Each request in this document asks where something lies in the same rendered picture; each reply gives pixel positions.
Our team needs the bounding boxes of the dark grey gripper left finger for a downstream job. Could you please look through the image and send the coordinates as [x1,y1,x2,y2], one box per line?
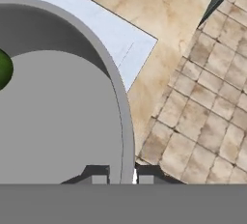
[60,164,111,185]

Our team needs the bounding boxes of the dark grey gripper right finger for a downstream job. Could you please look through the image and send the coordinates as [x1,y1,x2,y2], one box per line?
[135,164,187,185]

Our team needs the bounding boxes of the grey pot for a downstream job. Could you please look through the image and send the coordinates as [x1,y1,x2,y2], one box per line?
[0,0,136,185]

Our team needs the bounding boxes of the green avocado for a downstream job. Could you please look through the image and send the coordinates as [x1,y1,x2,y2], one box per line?
[0,48,14,92]

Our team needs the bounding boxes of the pale grey flat panel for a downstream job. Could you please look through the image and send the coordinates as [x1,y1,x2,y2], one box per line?
[0,0,159,94]

